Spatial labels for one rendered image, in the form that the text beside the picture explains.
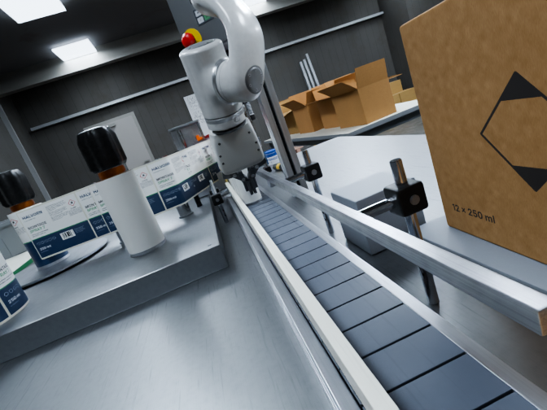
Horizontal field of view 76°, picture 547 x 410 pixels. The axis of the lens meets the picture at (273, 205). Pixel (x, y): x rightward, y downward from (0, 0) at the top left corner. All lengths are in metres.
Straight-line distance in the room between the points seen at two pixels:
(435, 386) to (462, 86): 0.29
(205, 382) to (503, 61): 0.43
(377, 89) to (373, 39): 8.17
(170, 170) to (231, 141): 0.36
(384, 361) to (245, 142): 0.56
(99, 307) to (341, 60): 9.74
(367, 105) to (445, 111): 2.11
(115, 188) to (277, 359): 0.56
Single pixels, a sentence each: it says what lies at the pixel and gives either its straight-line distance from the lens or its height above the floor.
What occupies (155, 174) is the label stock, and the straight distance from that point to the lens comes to 1.07.
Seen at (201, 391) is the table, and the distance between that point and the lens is 0.44.
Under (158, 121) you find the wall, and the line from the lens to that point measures 8.90.
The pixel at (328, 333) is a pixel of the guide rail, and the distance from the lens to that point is 0.28.
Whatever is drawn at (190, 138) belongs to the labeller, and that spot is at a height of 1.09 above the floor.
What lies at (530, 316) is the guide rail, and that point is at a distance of 0.20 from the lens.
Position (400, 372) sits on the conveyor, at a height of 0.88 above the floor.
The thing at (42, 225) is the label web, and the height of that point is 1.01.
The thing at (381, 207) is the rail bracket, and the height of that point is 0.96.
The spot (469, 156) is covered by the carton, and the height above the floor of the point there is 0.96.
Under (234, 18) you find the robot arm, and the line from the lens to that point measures 0.67.
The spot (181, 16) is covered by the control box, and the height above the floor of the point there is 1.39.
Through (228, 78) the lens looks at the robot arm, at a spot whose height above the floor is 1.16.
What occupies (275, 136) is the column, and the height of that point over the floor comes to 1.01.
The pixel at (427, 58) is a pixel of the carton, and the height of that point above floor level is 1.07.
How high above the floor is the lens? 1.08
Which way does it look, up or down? 14 degrees down
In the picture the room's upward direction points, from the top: 20 degrees counter-clockwise
